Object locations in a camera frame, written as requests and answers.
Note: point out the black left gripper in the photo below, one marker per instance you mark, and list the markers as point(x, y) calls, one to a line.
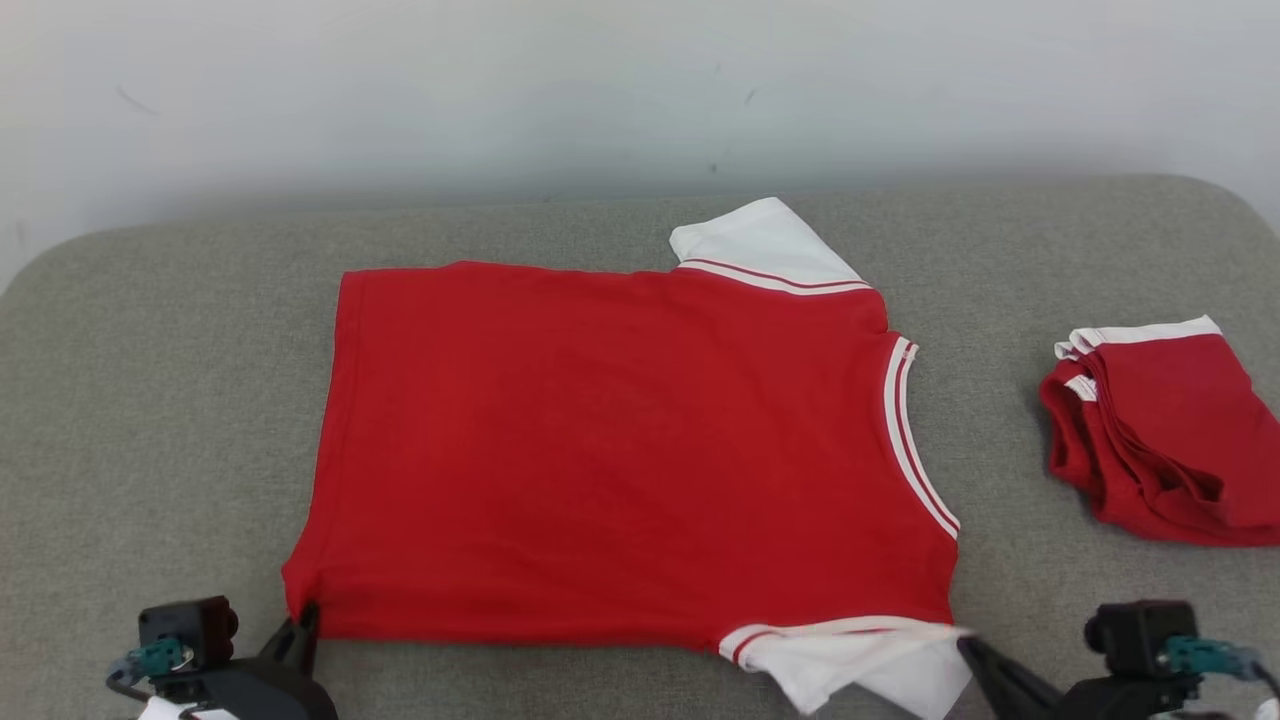
point(260, 695)

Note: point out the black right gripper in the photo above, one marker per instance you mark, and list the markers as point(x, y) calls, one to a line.
point(1110, 702)

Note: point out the red shorts white stripe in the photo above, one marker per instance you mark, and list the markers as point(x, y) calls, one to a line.
point(1180, 440)

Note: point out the red Bulls 23 jersey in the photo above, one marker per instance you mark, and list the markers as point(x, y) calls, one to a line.
point(600, 450)

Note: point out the grey fabric sofa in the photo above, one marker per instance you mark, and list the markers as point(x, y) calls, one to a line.
point(150, 400)

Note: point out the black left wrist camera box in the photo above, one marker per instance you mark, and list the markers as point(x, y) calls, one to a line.
point(190, 625)

